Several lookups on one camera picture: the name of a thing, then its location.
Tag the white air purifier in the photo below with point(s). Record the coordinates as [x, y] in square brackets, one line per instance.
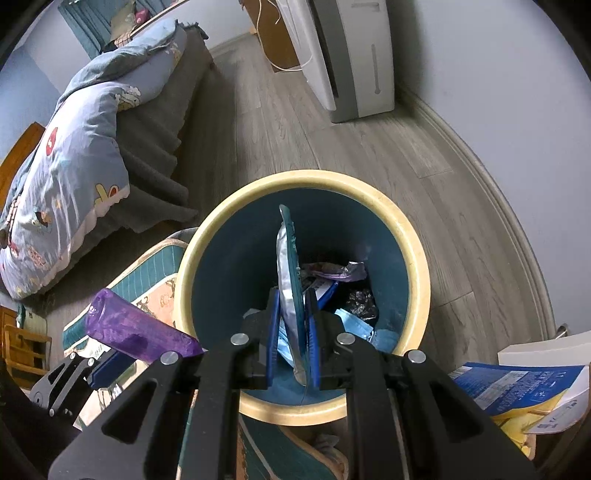
[351, 55]

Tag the teal curtain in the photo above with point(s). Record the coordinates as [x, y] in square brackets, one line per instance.
[87, 21]

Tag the pink packet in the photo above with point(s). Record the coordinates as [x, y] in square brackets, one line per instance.
[337, 271]

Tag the wooden cabinet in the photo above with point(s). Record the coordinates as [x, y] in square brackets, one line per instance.
[277, 32]

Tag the blue pill blister pack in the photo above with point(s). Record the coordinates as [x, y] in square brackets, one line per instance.
[288, 286]

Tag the plain white box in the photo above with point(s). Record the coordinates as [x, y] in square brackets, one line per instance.
[545, 350]

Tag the bed with cartoon duvet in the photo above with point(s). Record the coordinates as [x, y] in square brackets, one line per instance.
[69, 161]

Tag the teal bin with yellow rim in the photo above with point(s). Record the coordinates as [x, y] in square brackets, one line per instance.
[231, 258]

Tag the bed with grey skirt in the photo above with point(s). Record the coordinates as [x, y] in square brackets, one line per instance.
[157, 152]

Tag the wooden headboard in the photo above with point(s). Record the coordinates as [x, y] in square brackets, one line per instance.
[18, 157]

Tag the purple bottle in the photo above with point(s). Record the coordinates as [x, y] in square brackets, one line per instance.
[134, 330]

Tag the blue and yellow box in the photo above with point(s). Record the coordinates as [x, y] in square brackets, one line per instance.
[517, 383]

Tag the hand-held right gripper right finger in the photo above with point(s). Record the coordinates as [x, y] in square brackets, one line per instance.
[315, 341]

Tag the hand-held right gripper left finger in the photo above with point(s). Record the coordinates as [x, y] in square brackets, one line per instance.
[273, 332]

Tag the wooden chair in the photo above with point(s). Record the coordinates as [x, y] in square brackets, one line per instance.
[25, 346]

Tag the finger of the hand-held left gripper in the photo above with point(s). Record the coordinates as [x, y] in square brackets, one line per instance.
[107, 368]

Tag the printed quilted mat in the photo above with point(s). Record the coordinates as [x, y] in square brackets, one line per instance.
[147, 272]

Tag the blue face mask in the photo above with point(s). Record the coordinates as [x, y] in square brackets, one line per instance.
[358, 325]
[284, 355]

